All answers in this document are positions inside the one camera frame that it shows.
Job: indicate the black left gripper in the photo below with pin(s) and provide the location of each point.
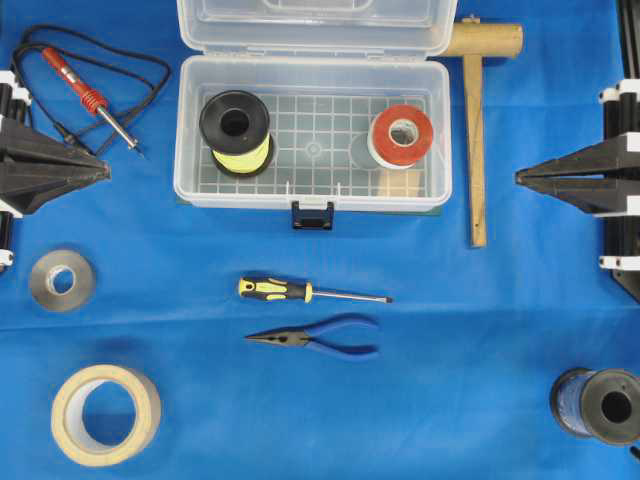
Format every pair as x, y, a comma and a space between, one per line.
50, 168

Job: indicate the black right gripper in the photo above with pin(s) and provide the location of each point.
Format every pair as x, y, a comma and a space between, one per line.
616, 195

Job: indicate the dark blue box latch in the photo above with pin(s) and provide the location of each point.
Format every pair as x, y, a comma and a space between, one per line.
312, 218

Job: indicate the clear plastic tool box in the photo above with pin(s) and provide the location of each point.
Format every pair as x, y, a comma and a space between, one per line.
320, 112

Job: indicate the clear tool box lid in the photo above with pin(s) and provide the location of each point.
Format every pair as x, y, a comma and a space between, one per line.
404, 29

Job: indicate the red soldering iron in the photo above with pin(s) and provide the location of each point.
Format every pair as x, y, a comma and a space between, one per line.
92, 100

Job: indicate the grey tape roll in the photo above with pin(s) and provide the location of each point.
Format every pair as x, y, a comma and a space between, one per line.
62, 280

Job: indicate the wooden mallet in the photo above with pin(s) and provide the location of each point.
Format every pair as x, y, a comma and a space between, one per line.
473, 41

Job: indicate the blue table cloth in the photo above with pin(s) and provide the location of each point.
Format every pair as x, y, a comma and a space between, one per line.
385, 348

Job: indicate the red tape roll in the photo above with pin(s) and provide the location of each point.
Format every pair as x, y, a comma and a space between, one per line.
400, 136

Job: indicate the beige masking tape roll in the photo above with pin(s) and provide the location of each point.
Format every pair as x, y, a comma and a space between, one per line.
99, 436

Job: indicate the yellow black screwdriver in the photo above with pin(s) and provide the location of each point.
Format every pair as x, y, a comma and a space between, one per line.
272, 289

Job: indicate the blue needle nose pliers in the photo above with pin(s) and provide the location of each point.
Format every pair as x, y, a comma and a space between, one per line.
322, 337

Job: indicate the black aluminium frame rail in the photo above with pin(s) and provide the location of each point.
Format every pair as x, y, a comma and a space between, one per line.
628, 12

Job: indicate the yellow wire spool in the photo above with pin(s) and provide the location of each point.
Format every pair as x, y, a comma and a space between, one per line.
235, 125

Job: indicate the blue wire spool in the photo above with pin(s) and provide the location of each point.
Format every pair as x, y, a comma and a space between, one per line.
603, 405

